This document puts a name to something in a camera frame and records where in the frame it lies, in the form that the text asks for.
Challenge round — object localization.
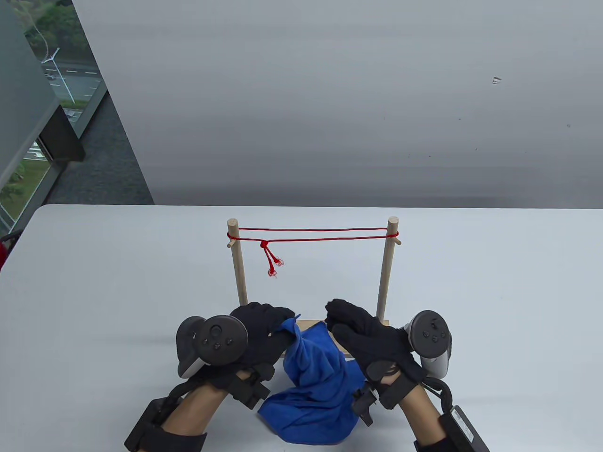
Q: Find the dark grey right hand controller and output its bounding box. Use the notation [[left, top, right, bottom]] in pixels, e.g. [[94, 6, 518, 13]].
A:
[[400, 310, 453, 379]]

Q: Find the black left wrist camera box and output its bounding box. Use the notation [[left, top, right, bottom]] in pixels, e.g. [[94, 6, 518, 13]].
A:
[[124, 398, 208, 452]]

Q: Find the dark grey hand controller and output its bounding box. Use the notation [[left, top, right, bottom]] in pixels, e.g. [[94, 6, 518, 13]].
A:
[[176, 315, 249, 379], [400, 310, 453, 379]]

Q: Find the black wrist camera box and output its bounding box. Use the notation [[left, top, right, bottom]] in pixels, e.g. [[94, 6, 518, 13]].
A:
[[414, 405, 490, 452], [124, 398, 208, 452]]

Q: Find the blue towel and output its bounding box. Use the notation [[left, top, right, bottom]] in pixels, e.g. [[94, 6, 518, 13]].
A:
[[258, 316, 367, 445]]

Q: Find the black panel base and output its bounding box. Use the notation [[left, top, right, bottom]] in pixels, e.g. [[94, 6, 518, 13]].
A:
[[39, 107, 86, 163]]

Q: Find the dark grey left hand controller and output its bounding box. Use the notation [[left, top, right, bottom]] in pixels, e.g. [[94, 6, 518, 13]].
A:
[[176, 315, 249, 379]]

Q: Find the grey frosted panel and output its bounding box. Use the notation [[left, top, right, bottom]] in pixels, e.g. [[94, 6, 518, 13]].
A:
[[0, 0, 64, 186]]

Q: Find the red elastic cord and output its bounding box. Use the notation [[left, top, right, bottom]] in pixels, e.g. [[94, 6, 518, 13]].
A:
[[227, 227, 400, 277]]

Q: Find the person's left hand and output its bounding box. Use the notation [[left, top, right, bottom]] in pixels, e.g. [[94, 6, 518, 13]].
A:
[[203, 302, 296, 410]]

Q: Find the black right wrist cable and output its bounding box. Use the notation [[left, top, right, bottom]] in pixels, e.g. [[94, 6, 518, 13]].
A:
[[422, 378, 454, 409]]

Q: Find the red and black chair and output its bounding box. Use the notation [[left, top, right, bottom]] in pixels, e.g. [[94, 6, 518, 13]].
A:
[[0, 229, 24, 274]]

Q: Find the glass window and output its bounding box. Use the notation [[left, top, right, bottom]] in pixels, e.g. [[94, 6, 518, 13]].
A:
[[0, 0, 110, 236]]

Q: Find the wooden rack with two posts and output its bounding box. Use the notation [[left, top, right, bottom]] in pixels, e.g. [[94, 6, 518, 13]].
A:
[[227, 216, 402, 363]]

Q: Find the person's right forearm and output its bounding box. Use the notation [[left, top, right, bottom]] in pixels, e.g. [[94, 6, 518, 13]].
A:
[[400, 384, 448, 445]]

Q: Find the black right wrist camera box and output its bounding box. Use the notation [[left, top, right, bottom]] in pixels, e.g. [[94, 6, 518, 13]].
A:
[[414, 405, 490, 452]]

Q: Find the person's right hand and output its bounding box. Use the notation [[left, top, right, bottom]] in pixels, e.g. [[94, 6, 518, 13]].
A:
[[324, 298, 429, 427]]

